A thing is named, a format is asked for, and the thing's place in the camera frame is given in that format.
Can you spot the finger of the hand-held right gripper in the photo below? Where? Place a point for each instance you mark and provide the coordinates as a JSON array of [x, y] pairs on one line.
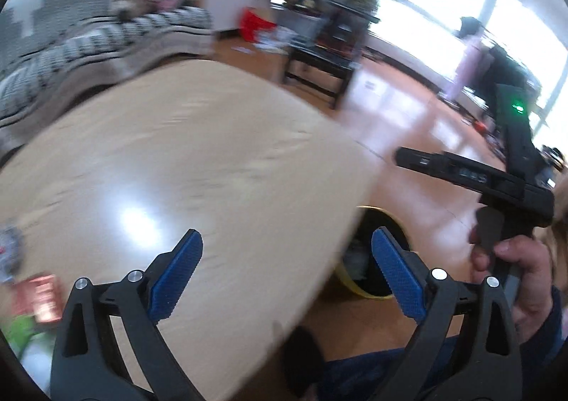
[[421, 160]]

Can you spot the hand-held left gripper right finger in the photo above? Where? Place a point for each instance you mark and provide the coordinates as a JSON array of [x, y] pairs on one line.
[[399, 276]]

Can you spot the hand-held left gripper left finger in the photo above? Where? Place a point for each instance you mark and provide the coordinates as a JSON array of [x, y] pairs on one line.
[[175, 276]]

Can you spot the black bin yellow rim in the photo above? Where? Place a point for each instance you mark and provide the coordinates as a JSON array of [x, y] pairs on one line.
[[368, 250]]

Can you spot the red cigarette pack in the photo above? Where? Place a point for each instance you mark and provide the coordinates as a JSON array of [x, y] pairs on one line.
[[37, 299]]

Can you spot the white torn carton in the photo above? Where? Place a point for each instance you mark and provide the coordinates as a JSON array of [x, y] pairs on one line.
[[40, 354]]

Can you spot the green barcode carton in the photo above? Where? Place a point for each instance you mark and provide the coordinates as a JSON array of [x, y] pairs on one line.
[[17, 332]]

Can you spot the clear plastic bag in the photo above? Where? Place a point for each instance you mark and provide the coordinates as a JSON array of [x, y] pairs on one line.
[[9, 250]]

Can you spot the person's right forearm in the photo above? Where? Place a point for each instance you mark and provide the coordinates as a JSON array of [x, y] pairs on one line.
[[550, 330]]

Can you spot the person's right hand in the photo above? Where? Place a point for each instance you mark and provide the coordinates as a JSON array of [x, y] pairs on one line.
[[532, 276]]

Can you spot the person's legs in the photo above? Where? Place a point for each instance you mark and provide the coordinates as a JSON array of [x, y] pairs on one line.
[[368, 374]]

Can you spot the dark wooden stool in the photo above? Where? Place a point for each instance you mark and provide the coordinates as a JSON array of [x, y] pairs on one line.
[[319, 68]]

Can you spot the pile of scattered papers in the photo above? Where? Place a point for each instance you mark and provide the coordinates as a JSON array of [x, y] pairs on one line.
[[275, 37]]

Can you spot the red bag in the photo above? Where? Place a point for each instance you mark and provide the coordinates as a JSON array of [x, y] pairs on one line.
[[255, 23]]

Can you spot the wooden armrest sofa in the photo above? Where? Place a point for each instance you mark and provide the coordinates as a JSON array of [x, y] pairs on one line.
[[133, 54]]

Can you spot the black white striped sofa cover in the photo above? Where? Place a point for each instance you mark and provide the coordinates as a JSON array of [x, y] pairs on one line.
[[88, 41]]

